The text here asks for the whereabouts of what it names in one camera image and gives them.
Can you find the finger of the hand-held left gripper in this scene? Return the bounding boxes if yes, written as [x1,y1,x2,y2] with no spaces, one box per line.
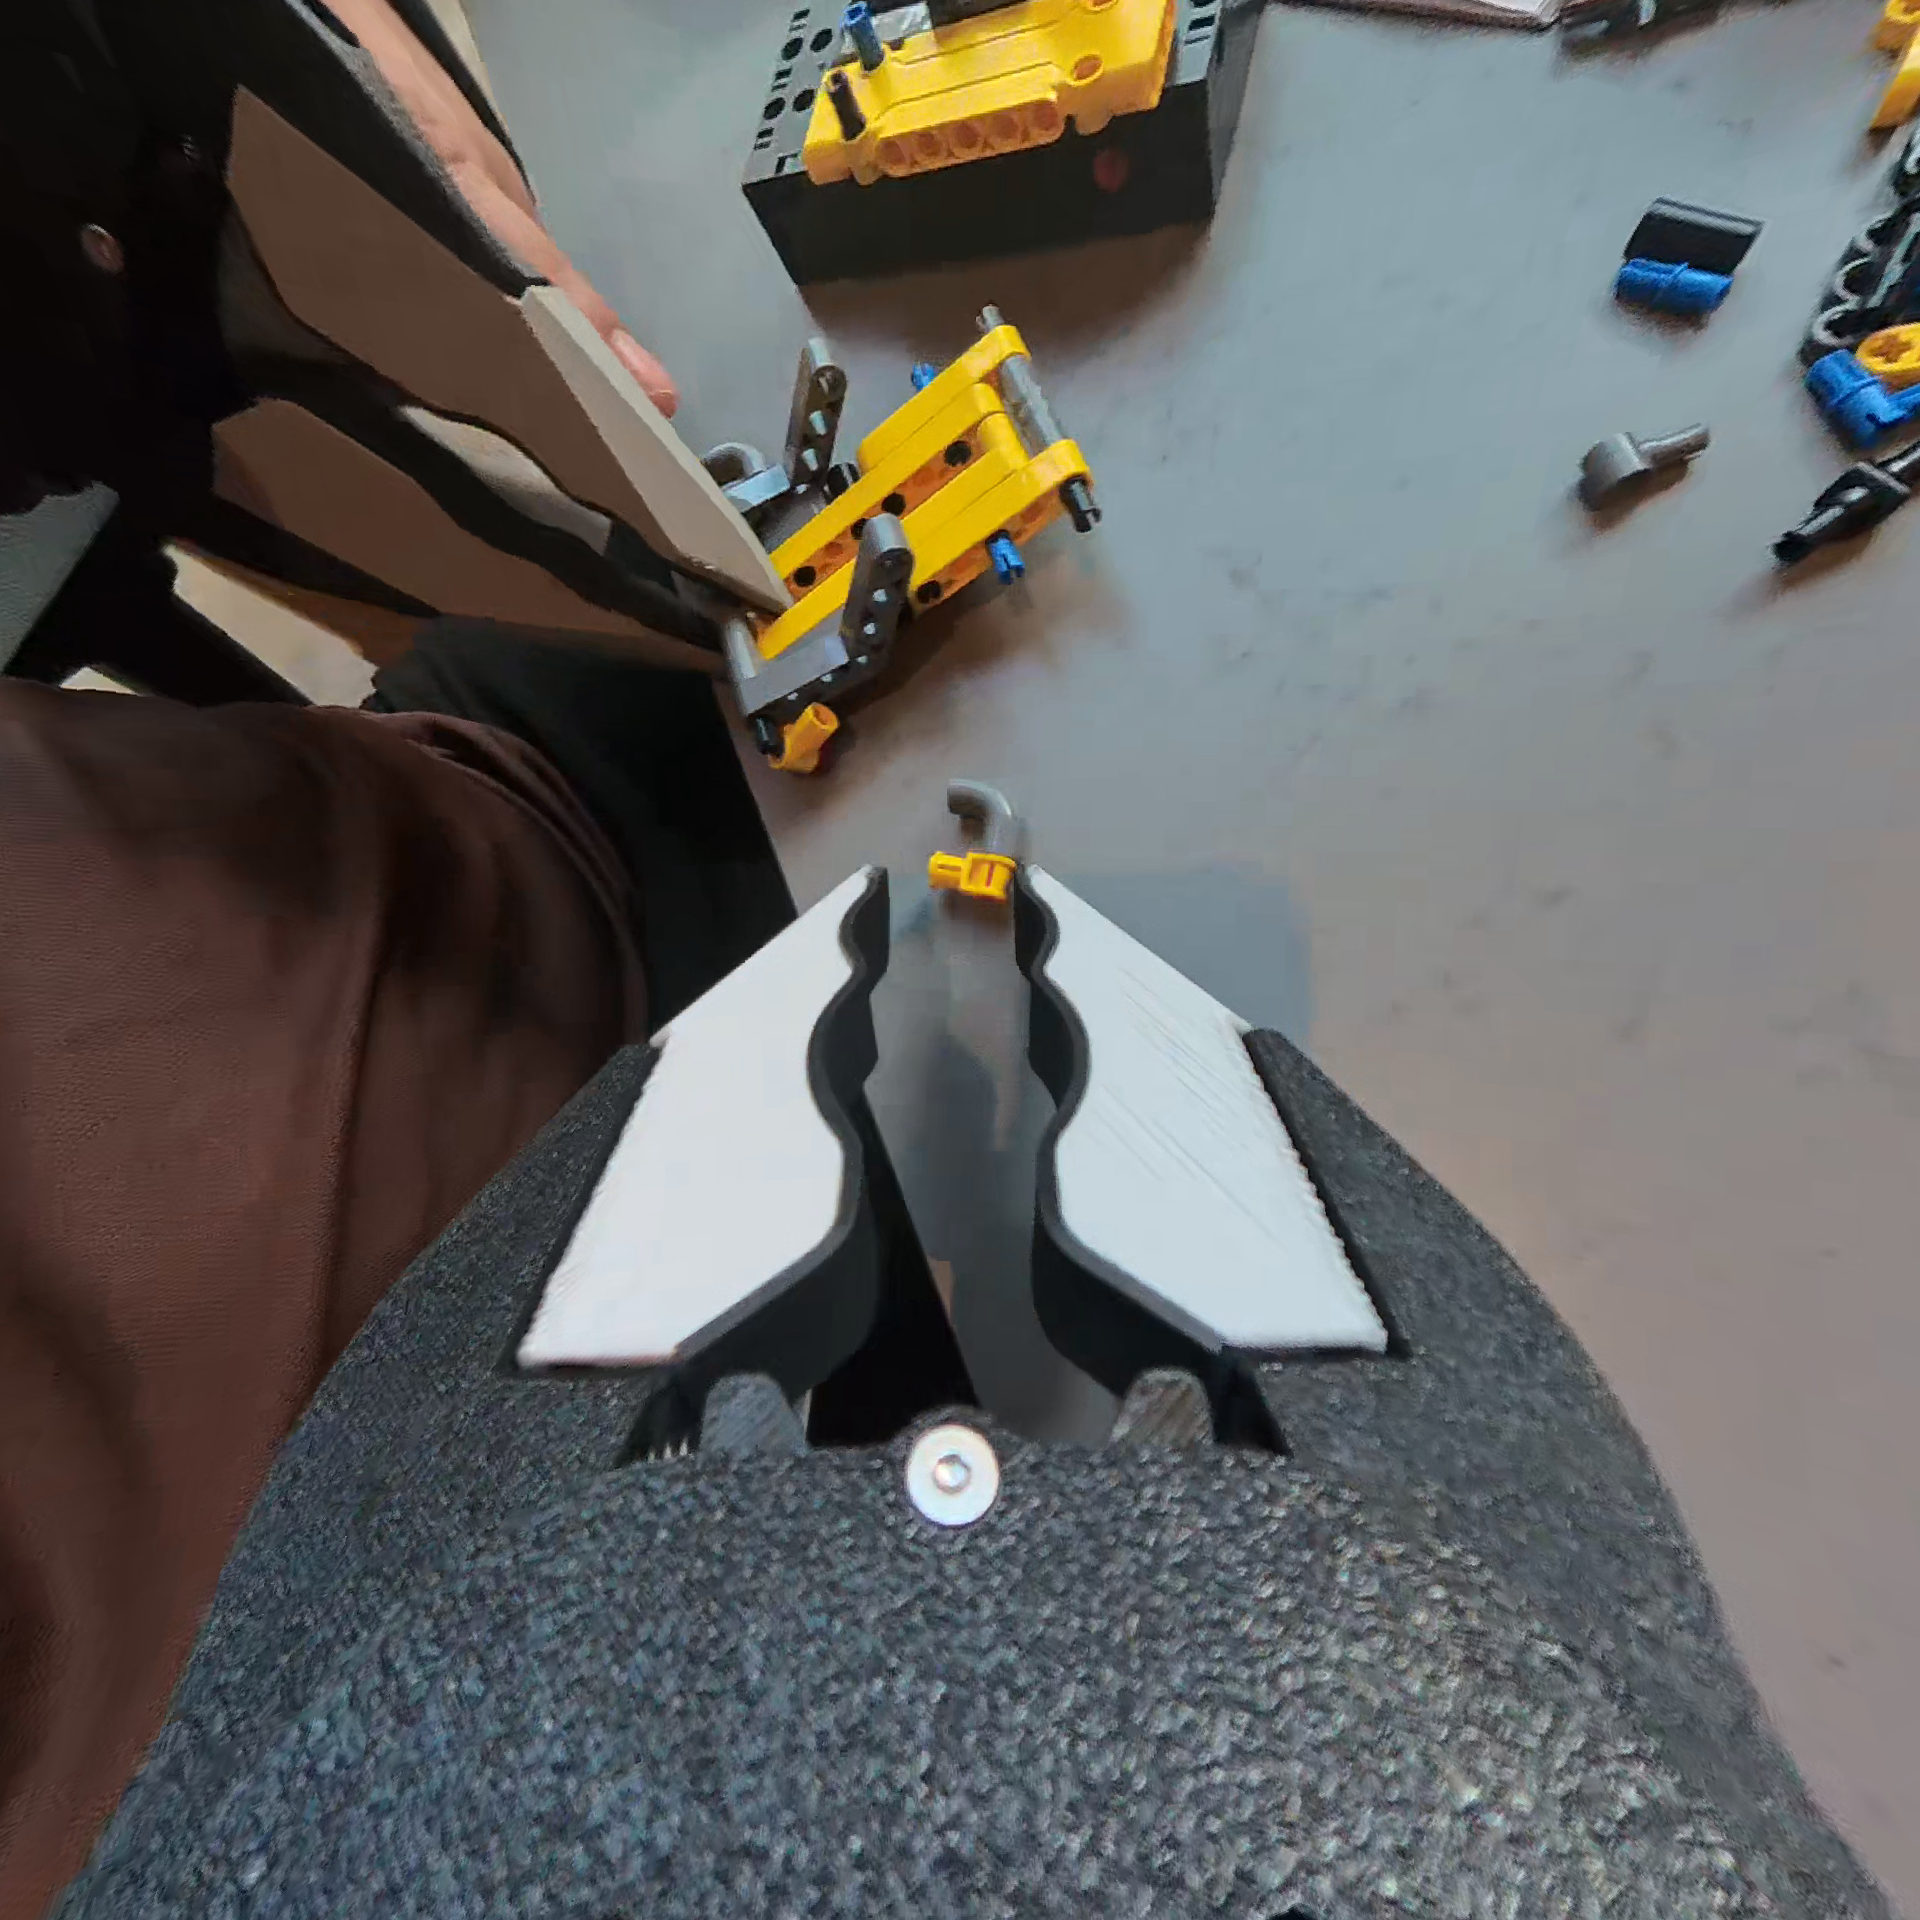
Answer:
[225,87,795,617]
[211,394,737,673]

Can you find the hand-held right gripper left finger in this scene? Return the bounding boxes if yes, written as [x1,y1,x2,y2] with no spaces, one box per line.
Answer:
[517,867,889,1374]

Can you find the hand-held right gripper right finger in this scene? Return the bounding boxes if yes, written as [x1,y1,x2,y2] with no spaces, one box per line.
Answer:
[1013,867,1390,1360]

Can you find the grey elbow pipe yellow ring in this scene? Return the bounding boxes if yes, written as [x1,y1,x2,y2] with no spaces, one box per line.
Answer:
[928,780,1034,903]

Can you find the yellow panel vehicle assembly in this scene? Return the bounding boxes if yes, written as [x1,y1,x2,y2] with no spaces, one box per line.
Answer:
[703,305,1105,777]

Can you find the grey desk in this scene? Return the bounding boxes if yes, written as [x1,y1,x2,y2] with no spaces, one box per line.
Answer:
[450,0,1920,1892]

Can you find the person's left hand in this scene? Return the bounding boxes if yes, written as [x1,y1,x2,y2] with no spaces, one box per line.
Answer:
[320,0,682,420]

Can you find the black base yellow panel assembly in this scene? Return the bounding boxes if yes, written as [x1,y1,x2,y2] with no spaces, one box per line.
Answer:
[743,0,1269,288]

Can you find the small grey pin piece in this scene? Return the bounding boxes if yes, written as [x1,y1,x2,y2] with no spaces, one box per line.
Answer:
[1576,424,1713,513]

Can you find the black pin connector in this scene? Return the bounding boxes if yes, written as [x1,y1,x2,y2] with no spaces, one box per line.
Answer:
[1769,442,1920,569]

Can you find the black and blue connector piece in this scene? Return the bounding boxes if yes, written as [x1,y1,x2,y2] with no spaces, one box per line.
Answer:
[1611,199,1767,320]

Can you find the pile of small building pieces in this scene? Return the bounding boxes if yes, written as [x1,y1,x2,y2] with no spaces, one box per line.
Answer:
[1792,0,1920,455]

